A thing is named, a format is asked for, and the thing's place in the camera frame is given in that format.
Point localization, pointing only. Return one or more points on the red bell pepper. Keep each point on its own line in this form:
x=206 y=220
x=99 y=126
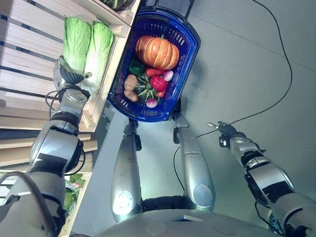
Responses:
x=159 y=83

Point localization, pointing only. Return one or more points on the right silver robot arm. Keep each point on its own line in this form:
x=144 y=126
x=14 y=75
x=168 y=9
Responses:
x=269 y=182

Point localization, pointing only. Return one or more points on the dark green vegetable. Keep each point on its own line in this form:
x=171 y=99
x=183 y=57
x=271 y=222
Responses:
x=116 y=3

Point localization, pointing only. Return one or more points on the blue plastic shopping basket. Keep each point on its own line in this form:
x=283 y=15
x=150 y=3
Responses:
x=158 y=74

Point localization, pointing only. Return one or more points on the green napa cabbage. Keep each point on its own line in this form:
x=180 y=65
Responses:
x=76 y=45
x=97 y=59

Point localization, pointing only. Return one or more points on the dark green striped squash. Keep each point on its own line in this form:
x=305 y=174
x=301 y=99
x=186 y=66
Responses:
x=145 y=90

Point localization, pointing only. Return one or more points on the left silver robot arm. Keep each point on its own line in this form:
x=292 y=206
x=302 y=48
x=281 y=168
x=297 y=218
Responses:
x=49 y=158

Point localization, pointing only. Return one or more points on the silver robot left leg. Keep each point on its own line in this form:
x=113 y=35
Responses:
x=126 y=177

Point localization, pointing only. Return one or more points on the silver robot torso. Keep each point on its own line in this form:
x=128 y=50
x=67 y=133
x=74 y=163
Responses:
x=182 y=223

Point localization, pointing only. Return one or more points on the green bell pepper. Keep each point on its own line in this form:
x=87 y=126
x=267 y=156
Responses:
x=136 y=66

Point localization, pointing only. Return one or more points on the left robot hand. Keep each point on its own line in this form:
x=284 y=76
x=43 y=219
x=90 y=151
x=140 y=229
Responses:
x=69 y=75

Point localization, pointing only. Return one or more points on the pink white turnip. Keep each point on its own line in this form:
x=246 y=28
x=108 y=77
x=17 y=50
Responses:
x=151 y=103
x=168 y=75

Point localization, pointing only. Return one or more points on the orange carrot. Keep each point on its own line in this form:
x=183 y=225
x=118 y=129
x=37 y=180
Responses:
x=154 y=72

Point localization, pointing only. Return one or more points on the green leafy vegetables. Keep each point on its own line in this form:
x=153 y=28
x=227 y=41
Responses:
x=72 y=191

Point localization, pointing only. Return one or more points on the brown potato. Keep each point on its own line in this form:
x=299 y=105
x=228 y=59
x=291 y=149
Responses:
x=130 y=82
x=130 y=95

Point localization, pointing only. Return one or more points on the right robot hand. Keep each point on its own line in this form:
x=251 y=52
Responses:
x=225 y=129

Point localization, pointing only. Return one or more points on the orange pumpkin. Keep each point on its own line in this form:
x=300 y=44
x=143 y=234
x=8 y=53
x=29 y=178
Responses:
x=157 y=52

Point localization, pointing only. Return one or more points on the wooden slatted shelf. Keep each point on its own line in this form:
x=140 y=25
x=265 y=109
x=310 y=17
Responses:
x=32 y=74

